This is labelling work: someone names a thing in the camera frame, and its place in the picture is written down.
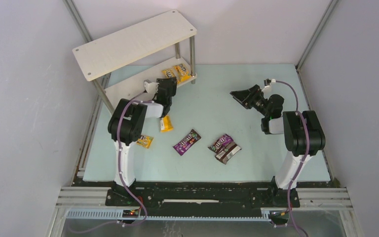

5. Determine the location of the yellow M&M bag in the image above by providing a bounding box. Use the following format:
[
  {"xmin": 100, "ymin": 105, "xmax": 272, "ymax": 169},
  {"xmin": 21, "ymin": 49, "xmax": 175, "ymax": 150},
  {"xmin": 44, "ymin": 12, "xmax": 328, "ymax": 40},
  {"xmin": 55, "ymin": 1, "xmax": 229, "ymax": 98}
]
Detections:
[
  {"xmin": 162, "ymin": 68, "xmax": 179, "ymax": 82},
  {"xmin": 173, "ymin": 63, "xmax": 191, "ymax": 83},
  {"xmin": 136, "ymin": 135, "xmax": 153, "ymax": 149}
]

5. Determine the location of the yellow candy bag barcode up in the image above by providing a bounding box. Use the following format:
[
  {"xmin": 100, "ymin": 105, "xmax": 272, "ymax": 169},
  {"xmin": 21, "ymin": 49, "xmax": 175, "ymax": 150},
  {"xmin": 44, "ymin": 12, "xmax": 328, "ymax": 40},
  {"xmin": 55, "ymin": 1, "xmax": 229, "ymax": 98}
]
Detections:
[{"xmin": 160, "ymin": 115, "xmax": 174, "ymax": 132}]

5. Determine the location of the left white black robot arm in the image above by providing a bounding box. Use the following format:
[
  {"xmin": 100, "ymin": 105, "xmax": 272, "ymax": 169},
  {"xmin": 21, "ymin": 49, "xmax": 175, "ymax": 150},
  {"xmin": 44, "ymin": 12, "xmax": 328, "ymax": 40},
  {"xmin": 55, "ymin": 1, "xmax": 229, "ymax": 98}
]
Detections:
[{"xmin": 108, "ymin": 76, "xmax": 178, "ymax": 187}]

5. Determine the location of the white two-tier metal shelf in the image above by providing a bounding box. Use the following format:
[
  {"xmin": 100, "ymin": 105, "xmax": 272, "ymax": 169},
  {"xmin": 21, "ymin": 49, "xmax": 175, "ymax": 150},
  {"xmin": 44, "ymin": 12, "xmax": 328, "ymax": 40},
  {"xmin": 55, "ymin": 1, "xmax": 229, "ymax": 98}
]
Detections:
[{"xmin": 73, "ymin": 9, "xmax": 197, "ymax": 113}]

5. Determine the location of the purple M&M bag right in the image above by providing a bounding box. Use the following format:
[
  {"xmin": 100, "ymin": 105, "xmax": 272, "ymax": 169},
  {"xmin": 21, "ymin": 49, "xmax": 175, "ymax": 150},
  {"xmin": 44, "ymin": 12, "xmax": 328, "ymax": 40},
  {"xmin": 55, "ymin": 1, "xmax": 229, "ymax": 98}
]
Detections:
[{"xmin": 208, "ymin": 134, "xmax": 234, "ymax": 154}]

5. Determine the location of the purple m&m bag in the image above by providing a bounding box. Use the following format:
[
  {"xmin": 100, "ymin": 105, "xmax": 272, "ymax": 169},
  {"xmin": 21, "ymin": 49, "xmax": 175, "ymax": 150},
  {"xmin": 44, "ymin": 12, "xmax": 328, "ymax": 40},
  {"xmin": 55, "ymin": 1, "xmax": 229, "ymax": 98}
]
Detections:
[
  {"xmin": 173, "ymin": 129, "xmax": 202, "ymax": 156},
  {"xmin": 208, "ymin": 134, "xmax": 234, "ymax": 154}
]

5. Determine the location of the brown M&M bag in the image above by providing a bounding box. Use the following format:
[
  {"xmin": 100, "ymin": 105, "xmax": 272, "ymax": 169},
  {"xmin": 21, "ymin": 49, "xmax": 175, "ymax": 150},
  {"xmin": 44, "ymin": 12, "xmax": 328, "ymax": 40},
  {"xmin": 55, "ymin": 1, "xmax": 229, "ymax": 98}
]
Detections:
[{"xmin": 215, "ymin": 142, "xmax": 242, "ymax": 164}]

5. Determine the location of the purple M&M bag centre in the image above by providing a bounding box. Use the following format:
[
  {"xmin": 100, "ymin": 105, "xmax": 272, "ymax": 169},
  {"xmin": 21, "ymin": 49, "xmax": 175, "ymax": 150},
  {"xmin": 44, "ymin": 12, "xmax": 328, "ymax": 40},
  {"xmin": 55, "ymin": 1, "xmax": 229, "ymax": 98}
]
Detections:
[{"xmin": 173, "ymin": 129, "xmax": 202, "ymax": 156}]

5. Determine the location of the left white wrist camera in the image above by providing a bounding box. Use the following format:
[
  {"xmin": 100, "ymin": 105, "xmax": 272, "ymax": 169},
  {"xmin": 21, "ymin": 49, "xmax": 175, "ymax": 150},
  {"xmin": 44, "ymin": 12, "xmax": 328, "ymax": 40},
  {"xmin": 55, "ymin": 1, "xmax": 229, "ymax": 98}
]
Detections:
[{"xmin": 144, "ymin": 80, "xmax": 159, "ymax": 94}]

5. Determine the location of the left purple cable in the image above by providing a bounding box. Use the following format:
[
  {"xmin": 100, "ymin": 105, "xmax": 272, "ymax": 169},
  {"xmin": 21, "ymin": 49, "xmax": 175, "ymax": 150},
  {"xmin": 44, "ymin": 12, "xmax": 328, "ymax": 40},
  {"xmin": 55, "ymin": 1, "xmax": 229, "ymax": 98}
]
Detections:
[{"xmin": 115, "ymin": 91, "xmax": 157, "ymax": 226}]

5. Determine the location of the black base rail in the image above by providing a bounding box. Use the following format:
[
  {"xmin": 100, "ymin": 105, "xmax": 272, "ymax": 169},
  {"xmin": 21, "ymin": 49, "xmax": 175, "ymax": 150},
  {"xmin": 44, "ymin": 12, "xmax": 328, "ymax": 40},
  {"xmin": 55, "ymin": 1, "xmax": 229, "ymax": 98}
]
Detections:
[{"xmin": 105, "ymin": 181, "xmax": 300, "ymax": 218}]

